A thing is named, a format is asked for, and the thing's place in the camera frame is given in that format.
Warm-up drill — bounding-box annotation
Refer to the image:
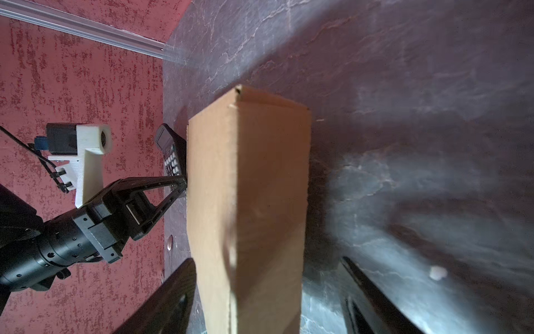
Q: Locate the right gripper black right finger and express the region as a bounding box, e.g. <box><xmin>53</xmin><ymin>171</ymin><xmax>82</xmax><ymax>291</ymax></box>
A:
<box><xmin>339</xmin><ymin>257</ymin><xmax>422</xmax><ymax>334</ymax></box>

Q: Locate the black desk calculator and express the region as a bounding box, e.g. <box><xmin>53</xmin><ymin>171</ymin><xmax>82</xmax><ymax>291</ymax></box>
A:
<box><xmin>154</xmin><ymin>123</ymin><xmax>187</xmax><ymax>177</ymax></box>

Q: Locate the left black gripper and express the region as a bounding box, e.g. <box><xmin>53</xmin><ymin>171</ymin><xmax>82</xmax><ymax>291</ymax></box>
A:
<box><xmin>1</xmin><ymin>175</ymin><xmax>187</xmax><ymax>292</ymax></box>

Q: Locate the brown cardboard box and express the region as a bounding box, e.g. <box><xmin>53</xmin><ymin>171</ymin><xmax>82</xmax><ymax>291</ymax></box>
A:
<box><xmin>186</xmin><ymin>85</ymin><xmax>312</xmax><ymax>333</ymax></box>

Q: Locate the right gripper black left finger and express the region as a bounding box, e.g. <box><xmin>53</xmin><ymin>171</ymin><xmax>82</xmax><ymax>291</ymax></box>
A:
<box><xmin>115</xmin><ymin>258</ymin><xmax>196</xmax><ymax>333</ymax></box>

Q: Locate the brown handled spoon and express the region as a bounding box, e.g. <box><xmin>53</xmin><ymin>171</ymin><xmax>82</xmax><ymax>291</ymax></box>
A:
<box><xmin>166</xmin><ymin>235</ymin><xmax>174</xmax><ymax>252</ymax></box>

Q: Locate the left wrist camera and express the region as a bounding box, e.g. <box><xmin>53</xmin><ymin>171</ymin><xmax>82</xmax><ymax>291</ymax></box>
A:
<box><xmin>33</xmin><ymin>123</ymin><xmax>113</xmax><ymax>208</ymax></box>

